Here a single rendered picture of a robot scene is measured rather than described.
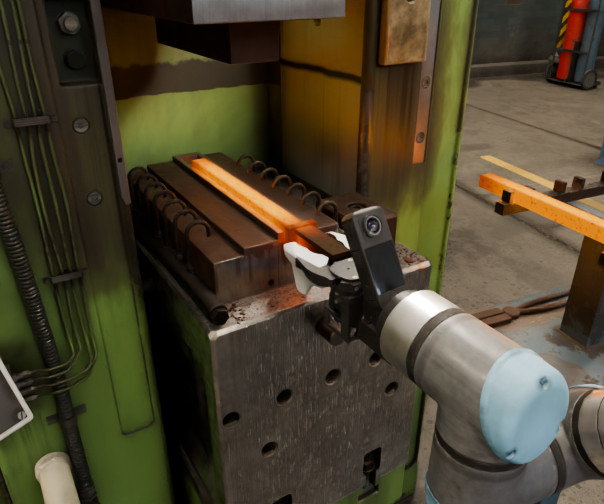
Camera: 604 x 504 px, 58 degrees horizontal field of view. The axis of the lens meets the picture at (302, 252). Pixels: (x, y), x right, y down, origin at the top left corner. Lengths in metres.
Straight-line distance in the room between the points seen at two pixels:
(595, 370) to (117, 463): 0.83
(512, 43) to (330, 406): 8.07
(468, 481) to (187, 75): 0.89
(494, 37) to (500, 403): 8.13
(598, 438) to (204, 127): 0.91
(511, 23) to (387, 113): 7.72
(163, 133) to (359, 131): 0.41
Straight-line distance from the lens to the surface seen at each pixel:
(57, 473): 0.97
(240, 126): 1.23
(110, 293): 0.86
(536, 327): 1.13
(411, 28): 0.97
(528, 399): 0.50
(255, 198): 0.85
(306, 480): 0.99
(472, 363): 0.51
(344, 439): 0.98
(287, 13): 0.69
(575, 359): 1.08
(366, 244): 0.60
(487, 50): 8.49
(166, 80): 1.15
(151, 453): 1.07
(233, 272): 0.74
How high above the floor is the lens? 1.32
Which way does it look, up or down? 27 degrees down
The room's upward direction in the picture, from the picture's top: straight up
